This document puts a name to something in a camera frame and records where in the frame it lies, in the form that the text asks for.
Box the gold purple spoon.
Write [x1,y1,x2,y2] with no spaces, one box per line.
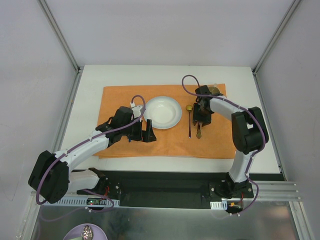
[185,105,193,139]

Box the iridescent purple knife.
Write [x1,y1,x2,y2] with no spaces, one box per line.
[196,122,202,139]

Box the beige ceramic mug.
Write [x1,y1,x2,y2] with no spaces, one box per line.
[208,84,221,96]

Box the white ceramic plate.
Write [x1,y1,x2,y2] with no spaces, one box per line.
[143,96,182,130]

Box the orange cloth placemat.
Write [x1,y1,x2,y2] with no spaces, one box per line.
[96,85,236,159]

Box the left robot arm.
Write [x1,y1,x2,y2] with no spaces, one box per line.
[28,104,156,204]

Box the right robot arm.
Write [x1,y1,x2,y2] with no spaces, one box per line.
[195,85,269,198]

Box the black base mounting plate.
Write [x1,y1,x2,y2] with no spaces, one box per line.
[76,169,255,210]

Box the lilac plate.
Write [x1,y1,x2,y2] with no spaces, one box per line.
[63,223,108,240]

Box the silver cutlery on lilac plate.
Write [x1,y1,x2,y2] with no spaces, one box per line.
[81,225,94,240]

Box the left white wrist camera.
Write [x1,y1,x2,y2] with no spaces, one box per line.
[130,102,146,118]

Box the left white cable duct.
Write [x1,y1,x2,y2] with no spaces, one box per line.
[55,196,120,208]

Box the white cable duct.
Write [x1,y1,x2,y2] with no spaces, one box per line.
[210,200,228,211]
[55,196,120,208]

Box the right white cable duct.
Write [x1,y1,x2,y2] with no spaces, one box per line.
[210,200,228,211]

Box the aluminium front rail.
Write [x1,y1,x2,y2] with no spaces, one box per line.
[31,174,302,201]

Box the left aluminium frame post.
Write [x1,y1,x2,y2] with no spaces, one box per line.
[37,0,81,73]

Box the aluminium frame post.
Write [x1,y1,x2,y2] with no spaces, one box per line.
[252,0,303,76]
[37,0,81,73]

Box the right aluminium frame post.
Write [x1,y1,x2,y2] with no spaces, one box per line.
[252,0,303,76]

